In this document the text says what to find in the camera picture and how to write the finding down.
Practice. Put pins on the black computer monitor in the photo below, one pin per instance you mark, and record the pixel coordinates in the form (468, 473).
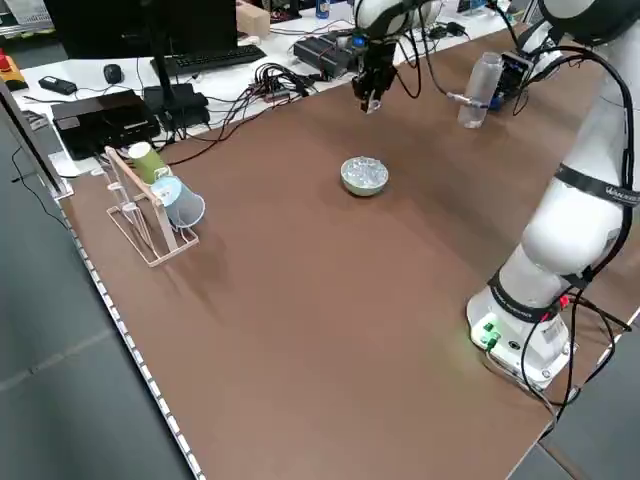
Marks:
(125, 25)

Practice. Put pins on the black computer mouse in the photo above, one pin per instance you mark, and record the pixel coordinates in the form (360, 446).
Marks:
(112, 73)

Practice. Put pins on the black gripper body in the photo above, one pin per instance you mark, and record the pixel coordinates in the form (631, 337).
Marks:
(377, 57)
(512, 72)

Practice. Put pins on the black keyboard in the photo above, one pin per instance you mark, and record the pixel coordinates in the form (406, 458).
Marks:
(215, 57)

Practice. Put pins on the small black handheld device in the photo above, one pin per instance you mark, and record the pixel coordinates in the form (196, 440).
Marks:
(57, 84)

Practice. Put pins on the wooden cup rack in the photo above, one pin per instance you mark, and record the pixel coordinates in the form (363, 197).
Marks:
(150, 225)

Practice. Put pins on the black flat device box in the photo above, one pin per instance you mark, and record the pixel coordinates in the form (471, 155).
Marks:
(100, 120)

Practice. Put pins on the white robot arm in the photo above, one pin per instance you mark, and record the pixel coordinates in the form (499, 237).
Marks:
(570, 235)
(542, 50)

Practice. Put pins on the blue bottle cap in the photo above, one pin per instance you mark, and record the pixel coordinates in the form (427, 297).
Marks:
(496, 103)

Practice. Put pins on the transparent plastic bottle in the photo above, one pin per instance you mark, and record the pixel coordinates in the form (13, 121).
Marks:
(479, 85)

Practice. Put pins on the clear ice cube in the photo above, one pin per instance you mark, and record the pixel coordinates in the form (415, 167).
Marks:
(374, 106)

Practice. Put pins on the blue grey patterned cup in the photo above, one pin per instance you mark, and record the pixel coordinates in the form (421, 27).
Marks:
(180, 202)

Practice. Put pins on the black ribbed power unit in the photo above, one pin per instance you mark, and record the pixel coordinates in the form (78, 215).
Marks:
(325, 52)

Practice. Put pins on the pale green bowl of ice cubes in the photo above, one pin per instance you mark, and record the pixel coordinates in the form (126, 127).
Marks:
(365, 175)

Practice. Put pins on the red emergency stop button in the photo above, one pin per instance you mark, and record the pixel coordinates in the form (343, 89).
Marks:
(10, 70)

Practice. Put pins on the cardboard box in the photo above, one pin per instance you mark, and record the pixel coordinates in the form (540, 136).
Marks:
(252, 20)

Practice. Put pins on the green paper cup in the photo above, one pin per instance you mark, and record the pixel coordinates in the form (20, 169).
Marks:
(147, 160)

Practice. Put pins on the aluminium frame post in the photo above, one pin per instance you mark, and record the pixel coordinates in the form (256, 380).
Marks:
(30, 135)

